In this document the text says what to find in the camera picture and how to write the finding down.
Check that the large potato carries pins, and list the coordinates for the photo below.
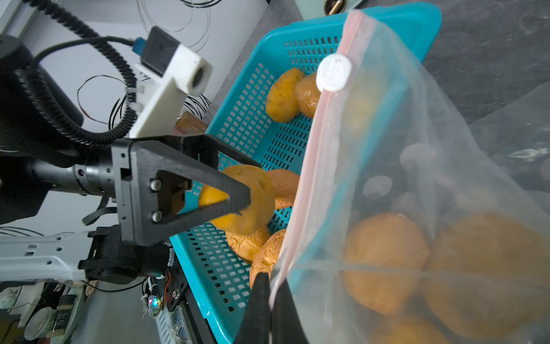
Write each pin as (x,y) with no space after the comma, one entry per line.
(393,250)

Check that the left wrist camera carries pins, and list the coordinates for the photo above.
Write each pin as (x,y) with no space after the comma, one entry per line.
(172,72)

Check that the potato right edge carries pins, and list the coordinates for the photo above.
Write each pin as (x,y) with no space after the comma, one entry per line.
(285,185)

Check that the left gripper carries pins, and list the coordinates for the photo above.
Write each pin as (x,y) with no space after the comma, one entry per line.
(154,175)

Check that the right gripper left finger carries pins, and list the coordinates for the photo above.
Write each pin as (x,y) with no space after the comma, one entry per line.
(256,324)

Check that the mint green toaster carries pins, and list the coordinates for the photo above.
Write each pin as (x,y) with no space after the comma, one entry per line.
(313,9)

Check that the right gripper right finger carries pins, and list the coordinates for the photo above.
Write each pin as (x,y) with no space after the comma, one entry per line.
(286,326)

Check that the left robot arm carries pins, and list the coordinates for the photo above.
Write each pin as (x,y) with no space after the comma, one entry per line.
(36,159)

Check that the clear zipper bag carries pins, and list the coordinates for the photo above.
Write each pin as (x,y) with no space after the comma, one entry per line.
(462,180)

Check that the teal plastic basket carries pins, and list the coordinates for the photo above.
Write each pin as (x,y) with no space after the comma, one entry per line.
(258,142)

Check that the brown jar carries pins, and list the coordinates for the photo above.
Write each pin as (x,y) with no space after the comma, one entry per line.
(188,124)

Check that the reddish potato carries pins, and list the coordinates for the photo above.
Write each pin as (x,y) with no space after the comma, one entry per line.
(408,330)
(267,256)

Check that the greenish potato top right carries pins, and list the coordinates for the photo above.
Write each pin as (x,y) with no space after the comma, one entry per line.
(307,95)

